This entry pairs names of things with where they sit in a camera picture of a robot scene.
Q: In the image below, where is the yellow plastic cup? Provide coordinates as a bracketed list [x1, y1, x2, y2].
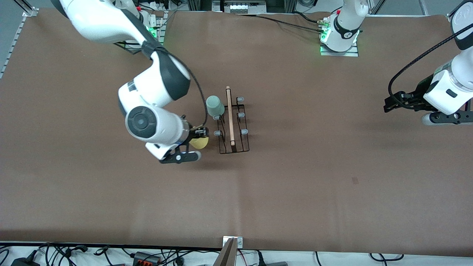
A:
[189, 135, 210, 150]

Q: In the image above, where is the pale green plastic cup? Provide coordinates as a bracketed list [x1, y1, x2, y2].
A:
[205, 95, 225, 120]

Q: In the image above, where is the black wire cup holder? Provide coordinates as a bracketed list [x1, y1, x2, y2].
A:
[214, 86, 251, 155]

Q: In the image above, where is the large table cover sheet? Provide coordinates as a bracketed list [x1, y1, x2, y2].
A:
[0, 8, 473, 257]

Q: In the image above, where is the grey multi-socket box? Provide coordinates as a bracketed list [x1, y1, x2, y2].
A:
[224, 2, 256, 14]

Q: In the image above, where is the black and orange power strip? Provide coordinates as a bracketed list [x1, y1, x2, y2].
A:
[132, 251, 162, 265]

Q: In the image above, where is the white power strip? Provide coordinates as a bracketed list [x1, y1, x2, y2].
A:
[147, 0, 171, 11]

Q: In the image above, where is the black power adapter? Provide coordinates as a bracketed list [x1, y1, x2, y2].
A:
[10, 257, 40, 266]

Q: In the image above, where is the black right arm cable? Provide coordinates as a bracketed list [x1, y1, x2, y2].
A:
[140, 41, 208, 130]

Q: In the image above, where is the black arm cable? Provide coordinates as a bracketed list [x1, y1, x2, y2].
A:
[387, 33, 473, 108]
[140, 41, 208, 130]

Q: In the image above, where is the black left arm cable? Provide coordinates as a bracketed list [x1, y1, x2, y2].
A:
[387, 33, 473, 108]

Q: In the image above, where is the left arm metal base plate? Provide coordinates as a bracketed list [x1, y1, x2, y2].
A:
[320, 41, 359, 57]

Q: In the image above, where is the aluminium corner frame bar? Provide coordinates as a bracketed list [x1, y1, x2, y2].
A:
[446, 0, 468, 18]

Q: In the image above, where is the aluminium camera mount profile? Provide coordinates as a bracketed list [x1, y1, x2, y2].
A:
[213, 236, 243, 266]

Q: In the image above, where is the dark aluminium frame post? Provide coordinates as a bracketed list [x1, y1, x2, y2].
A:
[266, 0, 296, 13]
[187, 0, 213, 11]

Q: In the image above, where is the thin black table cable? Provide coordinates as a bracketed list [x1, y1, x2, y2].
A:
[235, 13, 326, 34]

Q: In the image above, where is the thick black table cable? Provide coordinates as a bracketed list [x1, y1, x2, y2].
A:
[256, 11, 320, 24]

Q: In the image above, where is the black looped floor cable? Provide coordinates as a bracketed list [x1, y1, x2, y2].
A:
[370, 253, 404, 261]

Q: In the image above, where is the tangled black floor cable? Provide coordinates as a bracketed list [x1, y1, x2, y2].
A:
[39, 242, 89, 261]

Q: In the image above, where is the slotted aluminium side rail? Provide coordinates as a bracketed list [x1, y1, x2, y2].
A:
[0, 0, 39, 79]

